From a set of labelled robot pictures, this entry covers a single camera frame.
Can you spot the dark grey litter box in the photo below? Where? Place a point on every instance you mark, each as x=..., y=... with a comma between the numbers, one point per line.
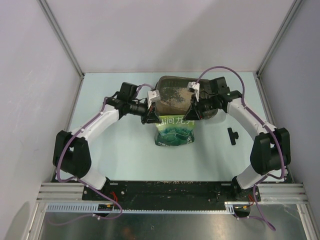
x=171, y=81

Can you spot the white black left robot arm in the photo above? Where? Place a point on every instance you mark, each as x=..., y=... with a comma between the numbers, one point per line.
x=72, y=157

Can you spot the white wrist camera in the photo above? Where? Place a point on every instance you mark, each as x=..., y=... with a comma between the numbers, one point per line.
x=152, y=97
x=194, y=87

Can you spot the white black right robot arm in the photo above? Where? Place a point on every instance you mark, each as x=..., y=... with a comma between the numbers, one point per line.
x=271, y=150

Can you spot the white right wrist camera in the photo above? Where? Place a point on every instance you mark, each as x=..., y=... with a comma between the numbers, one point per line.
x=194, y=87

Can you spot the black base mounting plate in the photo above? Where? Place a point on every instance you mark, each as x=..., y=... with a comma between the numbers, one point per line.
x=221, y=191

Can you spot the green litter bag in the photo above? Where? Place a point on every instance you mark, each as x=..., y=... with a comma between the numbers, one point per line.
x=174, y=131

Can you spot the white slotted cable duct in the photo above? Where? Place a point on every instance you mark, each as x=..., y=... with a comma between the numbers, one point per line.
x=210, y=208

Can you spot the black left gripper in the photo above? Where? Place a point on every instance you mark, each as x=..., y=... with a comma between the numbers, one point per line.
x=149, y=116

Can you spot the black bag clip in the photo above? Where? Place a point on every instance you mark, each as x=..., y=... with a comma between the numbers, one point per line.
x=233, y=136

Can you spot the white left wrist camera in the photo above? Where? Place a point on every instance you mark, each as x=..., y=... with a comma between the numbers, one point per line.
x=152, y=97

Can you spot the beige cat litter pile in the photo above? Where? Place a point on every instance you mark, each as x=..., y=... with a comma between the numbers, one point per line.
x=174, y=100

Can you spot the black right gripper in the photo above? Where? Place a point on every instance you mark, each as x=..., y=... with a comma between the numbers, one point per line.
x=196, y=112

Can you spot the aluminium frame rail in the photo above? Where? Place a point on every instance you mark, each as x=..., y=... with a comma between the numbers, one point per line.
x=270, y=193

